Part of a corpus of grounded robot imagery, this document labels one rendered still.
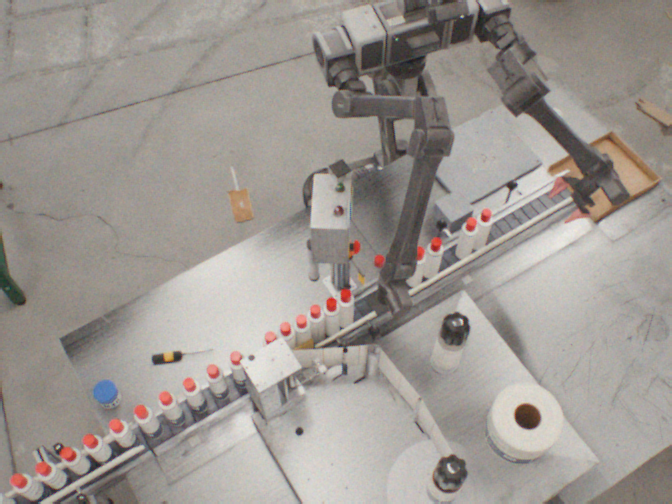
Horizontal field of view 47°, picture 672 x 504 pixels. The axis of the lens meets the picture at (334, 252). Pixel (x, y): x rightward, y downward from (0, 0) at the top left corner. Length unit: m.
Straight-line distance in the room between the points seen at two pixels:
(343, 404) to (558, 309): 0.79
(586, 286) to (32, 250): 2.49
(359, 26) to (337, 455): 1.25
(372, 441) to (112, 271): 1.77
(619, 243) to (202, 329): 1.46
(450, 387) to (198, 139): 2.13
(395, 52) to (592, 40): 2.39
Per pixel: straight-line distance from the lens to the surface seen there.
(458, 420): 2.42
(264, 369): 2.17
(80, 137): 4.21
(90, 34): 4.68
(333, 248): 2.06
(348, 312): 2.39
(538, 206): 2.80
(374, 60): 2.39
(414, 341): 2.49
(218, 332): 2.57
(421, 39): 2.37
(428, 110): 1.94
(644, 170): 3.06
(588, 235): 2.85
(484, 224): 2.53
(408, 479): 2.34
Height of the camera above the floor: 3.17
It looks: 61 degrees down
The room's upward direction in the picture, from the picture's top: straight up
